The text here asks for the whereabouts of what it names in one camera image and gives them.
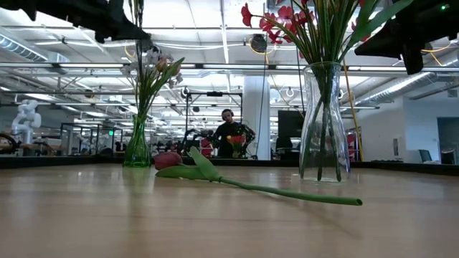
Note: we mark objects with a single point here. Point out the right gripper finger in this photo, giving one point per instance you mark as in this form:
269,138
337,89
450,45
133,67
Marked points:
383,46
413,57

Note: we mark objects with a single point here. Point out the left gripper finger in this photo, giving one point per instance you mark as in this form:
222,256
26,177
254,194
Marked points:
132,35

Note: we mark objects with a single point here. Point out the pastel flower bouquet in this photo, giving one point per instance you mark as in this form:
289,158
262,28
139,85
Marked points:
157,55

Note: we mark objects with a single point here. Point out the light pink tulip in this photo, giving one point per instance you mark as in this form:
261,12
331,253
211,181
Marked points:
176,70
161,64

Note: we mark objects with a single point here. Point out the red flower spray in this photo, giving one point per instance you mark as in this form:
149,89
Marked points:
322,28
267,23

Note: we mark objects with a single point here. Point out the dark red tulip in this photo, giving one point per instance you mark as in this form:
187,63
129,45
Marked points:
201,170

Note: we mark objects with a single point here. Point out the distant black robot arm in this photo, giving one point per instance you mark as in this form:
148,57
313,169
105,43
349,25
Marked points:
193,138

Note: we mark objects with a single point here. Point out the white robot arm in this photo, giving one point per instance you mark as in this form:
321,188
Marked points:
26,120

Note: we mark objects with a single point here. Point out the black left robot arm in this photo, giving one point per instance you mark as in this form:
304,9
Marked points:
14,3

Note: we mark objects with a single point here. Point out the clear glass vase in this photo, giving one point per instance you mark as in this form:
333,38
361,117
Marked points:
340,118

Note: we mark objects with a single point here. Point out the green glass vase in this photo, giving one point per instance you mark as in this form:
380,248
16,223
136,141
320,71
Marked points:
137,147

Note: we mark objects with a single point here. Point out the blue office chair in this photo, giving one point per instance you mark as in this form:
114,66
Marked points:
425,156

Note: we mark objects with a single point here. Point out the black headphones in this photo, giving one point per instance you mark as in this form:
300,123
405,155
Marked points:
223,114

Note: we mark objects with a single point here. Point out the black monitor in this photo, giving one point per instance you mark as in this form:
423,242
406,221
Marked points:
290,123

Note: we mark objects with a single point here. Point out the person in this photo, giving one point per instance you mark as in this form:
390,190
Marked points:
226,134

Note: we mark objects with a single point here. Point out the black office chair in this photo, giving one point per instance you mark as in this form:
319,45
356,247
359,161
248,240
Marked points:
287,147

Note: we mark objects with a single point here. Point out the white building column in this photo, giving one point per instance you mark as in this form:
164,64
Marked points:
256,114

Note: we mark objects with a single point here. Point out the distant flower bouquet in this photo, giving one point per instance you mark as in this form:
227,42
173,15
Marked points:
236,141

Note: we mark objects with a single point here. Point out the silver ventilation duct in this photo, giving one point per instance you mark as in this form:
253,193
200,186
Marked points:
394,87

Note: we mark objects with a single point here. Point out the black framed enclosure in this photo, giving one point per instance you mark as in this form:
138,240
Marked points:
89,125

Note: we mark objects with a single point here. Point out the black camera gantry frame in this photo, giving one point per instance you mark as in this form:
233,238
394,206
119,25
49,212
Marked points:
214,94

